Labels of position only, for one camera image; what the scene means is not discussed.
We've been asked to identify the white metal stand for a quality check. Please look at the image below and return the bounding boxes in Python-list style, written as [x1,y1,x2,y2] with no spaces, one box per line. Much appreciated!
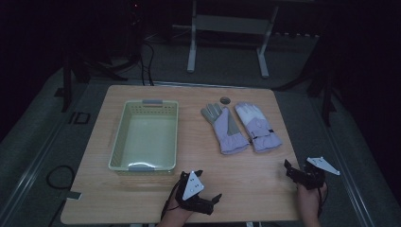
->
[171,0,280,79]

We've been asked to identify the black tripod stand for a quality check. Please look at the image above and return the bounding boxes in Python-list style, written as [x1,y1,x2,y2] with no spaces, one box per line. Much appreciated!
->
[54,0,144,114]

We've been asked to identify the pale green plastic basket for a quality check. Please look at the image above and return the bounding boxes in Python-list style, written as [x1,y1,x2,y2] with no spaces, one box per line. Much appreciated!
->
[108,99,180,176]

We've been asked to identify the lilac glove with white fingers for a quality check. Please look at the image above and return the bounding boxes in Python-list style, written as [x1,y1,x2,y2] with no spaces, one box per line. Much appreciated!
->
[234,101,283,154]

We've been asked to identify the black looped floor cable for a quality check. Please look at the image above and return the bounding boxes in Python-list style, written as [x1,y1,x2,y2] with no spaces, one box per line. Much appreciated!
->
[45,165,77,191]

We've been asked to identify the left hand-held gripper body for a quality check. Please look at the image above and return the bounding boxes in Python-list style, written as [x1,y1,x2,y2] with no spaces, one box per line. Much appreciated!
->
[174,170,216,217]

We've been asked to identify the small grey floor tag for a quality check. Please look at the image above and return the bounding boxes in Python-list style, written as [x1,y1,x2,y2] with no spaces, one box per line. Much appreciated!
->
[65,190,83,201]

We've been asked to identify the hand-held gripper black cable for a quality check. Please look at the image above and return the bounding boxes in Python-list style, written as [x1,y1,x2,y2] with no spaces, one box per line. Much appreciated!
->
[160,179,185,221]
[316,182,329,218]

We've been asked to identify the person's left hand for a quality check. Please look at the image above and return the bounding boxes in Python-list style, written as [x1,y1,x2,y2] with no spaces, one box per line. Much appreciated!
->
[156,206,194,227]

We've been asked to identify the black hanging cables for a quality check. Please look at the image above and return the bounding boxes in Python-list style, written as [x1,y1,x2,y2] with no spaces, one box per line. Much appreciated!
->
[138,39,156,87]

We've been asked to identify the black stand legs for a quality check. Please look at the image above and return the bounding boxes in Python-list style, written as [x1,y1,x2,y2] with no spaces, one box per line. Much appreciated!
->
[273,29,344,128]

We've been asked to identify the left hand-held gripper black cable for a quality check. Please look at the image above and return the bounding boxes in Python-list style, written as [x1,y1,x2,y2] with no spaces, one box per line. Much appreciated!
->
[160,179,185,221]

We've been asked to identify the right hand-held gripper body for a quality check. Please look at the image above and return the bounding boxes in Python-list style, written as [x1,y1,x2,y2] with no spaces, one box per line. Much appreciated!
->
[286,156,341,191]

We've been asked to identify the black rectangular floor frame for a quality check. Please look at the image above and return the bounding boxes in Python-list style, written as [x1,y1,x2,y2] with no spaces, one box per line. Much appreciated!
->
[67,111,92,125]

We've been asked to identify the person's right hand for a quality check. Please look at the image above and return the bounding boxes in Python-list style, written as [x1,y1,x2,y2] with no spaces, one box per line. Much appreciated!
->
[296,182,328,214]

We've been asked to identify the lilac glove with grey palm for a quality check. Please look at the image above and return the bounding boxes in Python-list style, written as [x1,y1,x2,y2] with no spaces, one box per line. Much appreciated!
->
[200,102,251,156]

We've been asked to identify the right hand-held gripper black cable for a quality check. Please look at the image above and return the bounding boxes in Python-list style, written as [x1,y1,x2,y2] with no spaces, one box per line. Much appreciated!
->
[316,182,329,218]

